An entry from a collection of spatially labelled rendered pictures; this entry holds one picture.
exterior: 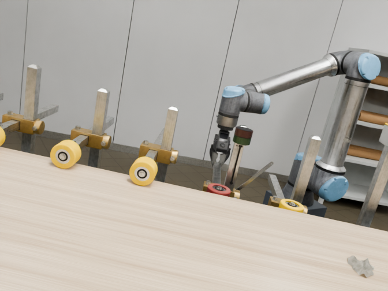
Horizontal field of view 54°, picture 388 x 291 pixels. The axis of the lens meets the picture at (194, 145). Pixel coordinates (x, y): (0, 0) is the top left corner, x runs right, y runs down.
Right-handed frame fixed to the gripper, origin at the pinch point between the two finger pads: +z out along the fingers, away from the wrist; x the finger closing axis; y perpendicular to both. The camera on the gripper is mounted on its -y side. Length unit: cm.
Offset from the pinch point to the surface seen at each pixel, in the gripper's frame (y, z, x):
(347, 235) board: -55, -9, -40
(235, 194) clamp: -33.0, -4.7, -7.1
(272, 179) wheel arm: -6.4, -3.3, -24.2
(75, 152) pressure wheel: -51, -15, 46
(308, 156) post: -32.0, -24.0, -28.3
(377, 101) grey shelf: 251, -16, -164
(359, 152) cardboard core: 217, 34, -150
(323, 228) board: -54, -9, -33
